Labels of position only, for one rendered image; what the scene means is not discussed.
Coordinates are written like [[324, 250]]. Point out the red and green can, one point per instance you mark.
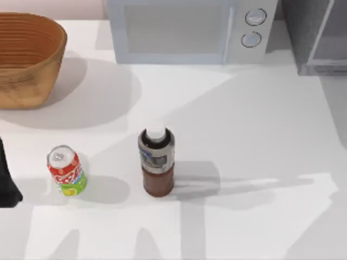
[[69, 176]]

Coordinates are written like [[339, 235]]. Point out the brown bottle with white cap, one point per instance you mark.
[[157, 168]]

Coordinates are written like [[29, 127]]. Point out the brown wicker basket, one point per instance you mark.
[[27, 78]]

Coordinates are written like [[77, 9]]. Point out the grey cabinet with dark inside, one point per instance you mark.
[[311, 38]]

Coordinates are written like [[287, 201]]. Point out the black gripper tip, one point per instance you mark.
[[6, 187]]

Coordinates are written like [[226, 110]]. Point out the round microwave knob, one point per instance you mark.
[[251, 39], [255, 16]]

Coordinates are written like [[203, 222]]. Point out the pale microwave oven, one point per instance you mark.
[[252, 54]]

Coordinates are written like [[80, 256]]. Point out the microwave oven door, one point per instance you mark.
[[173, 29]]

